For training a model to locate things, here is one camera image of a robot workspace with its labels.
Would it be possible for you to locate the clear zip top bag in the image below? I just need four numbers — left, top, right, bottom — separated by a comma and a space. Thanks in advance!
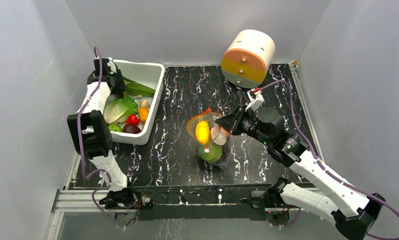
186, 108, 230, 169

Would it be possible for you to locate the beige garlic bulb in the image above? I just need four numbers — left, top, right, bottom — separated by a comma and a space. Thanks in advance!
138, 99, 151, 109

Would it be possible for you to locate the green lettuce leaf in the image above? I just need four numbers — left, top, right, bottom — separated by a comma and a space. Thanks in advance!
103, 95, 138, 125

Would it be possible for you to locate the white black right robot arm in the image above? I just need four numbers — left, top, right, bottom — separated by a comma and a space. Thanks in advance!
215, 106, 383, 240

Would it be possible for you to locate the green cabbage ball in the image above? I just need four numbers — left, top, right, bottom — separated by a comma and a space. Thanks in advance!
197, 143, 223, 163

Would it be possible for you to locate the yellow lemon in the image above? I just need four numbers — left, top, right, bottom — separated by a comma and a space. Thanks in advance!
195, 121, 211, 145

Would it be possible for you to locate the dark green leaf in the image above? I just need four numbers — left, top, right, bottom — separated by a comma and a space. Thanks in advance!
123, 76, 156, 97

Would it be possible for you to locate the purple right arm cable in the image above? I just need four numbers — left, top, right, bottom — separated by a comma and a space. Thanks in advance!
249, 79, 399, 240

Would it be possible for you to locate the small green sprout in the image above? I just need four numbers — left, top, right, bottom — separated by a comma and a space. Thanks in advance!
108, 124, 123, 133

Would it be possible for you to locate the red pepper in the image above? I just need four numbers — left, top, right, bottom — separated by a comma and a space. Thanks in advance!
124, 114, 140, 126

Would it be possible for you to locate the orange mango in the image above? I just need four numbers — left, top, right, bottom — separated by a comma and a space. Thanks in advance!
138, 107, 149, 124

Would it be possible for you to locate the white plastic bin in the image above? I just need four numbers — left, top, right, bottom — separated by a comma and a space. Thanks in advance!
75, 59, 166, 146

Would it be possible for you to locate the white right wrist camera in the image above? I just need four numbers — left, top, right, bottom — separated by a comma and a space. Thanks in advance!
246, 88, 265, 111

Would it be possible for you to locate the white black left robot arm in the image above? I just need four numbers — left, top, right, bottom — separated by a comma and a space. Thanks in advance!
67, 57, 138, 210

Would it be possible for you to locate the round pastel drawer cabinet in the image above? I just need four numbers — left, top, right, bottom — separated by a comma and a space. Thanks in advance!
220, 29, 276, 89

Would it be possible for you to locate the dark red plum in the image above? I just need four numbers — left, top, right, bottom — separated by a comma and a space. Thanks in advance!
122, 123, 142, 134

